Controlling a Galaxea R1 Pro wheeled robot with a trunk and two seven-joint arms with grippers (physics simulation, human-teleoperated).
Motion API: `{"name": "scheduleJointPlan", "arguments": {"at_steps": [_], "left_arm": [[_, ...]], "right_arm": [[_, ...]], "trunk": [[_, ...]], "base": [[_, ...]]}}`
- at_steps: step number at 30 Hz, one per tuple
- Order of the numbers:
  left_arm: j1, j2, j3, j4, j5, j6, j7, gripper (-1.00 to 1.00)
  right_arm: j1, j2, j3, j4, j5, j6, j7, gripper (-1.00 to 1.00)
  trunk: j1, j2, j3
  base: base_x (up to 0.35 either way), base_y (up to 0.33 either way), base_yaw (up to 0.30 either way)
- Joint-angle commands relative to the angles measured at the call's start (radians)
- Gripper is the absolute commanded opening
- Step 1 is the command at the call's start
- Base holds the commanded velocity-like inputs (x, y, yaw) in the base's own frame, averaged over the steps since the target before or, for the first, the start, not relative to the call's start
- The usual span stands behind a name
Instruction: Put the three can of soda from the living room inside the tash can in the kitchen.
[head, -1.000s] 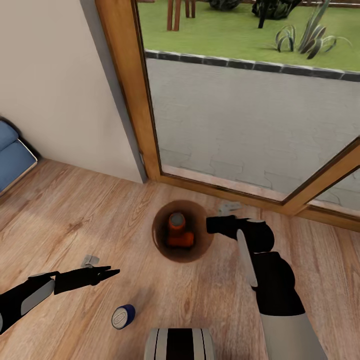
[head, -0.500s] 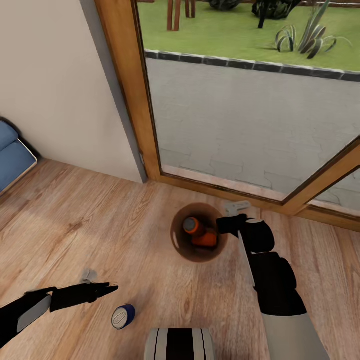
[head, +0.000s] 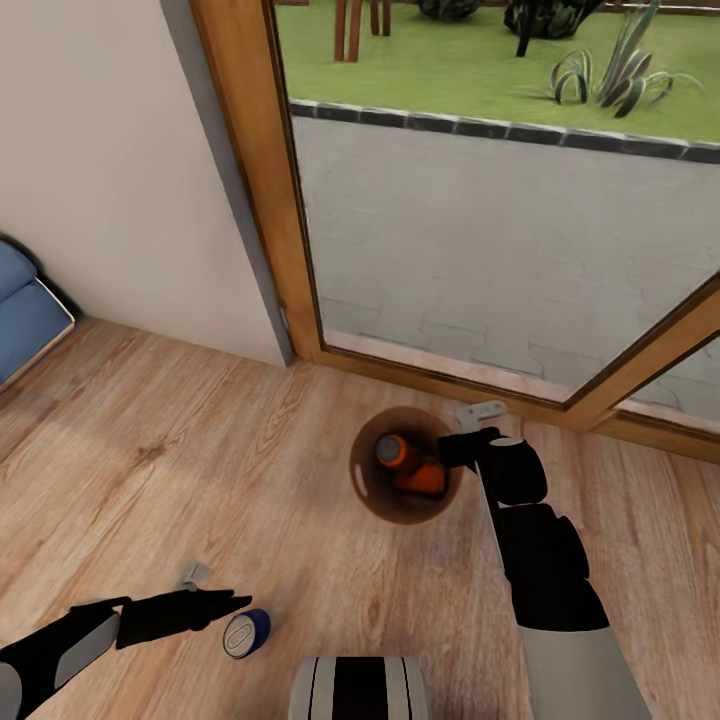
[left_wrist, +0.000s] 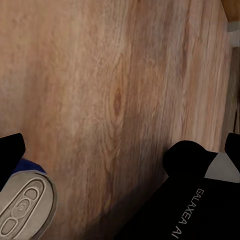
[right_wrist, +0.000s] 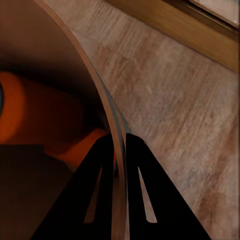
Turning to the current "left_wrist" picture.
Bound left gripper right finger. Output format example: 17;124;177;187
224;132;240;172

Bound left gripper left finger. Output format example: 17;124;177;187
0;133;26;192

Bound can of soda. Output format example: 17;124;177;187
0;157;59;240

